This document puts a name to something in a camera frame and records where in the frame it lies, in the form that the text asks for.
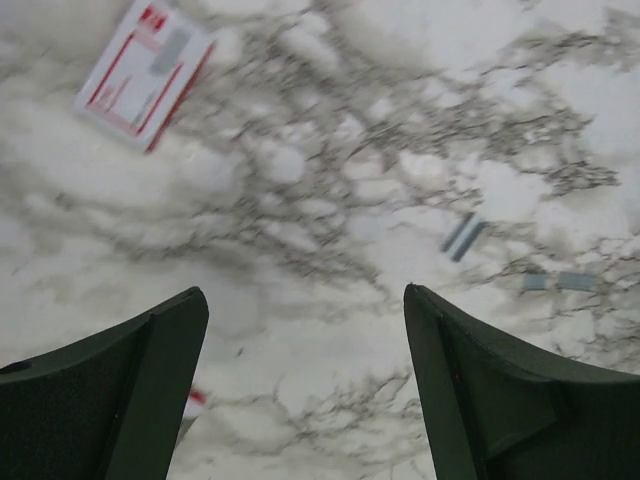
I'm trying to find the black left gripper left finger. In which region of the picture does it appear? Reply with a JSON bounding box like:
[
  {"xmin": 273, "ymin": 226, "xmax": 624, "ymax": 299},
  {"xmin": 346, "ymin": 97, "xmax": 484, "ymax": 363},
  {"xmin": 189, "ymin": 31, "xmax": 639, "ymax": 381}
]
[{"xmin": 1, "ymin": 287, "xmax": 208, "ymax": 480}]

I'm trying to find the staple box tray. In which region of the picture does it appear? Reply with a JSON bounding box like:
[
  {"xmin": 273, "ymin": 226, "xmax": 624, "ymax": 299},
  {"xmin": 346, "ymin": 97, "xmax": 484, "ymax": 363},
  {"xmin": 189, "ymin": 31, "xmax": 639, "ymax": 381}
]
[{"xmin": 181, "ymin": 388, "xmax": 207, "ymax": 434}]

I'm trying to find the red white staple box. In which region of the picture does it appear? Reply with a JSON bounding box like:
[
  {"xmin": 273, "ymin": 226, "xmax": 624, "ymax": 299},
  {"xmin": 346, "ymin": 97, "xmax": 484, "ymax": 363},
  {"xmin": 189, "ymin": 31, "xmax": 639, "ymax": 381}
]
[{"xmin": 73, "ymin": 1, "xmax": 215, "ymax": 152}]

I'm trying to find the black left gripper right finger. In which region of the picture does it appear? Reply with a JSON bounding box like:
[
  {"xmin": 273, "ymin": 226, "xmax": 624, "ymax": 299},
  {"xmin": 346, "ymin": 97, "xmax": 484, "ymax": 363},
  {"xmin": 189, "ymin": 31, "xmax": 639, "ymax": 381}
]
[{"xmin": 404, "ymin": 284, "xmax": 639, "ymax": 480}]

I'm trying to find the staple strip near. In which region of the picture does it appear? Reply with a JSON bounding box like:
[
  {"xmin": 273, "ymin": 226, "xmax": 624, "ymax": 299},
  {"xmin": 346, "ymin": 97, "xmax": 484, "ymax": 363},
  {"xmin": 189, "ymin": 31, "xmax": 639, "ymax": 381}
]
[{"xmin": 557, "ymin": 272, "xmax": 597, "ymax": 292}]

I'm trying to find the long staple strip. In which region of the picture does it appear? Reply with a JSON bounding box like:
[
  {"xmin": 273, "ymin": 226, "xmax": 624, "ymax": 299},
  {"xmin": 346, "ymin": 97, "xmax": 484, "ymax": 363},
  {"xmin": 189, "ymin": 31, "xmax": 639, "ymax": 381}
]
[{"xmin": 441, "ymin": 213, "xmax": 486, "ymax": 262}]

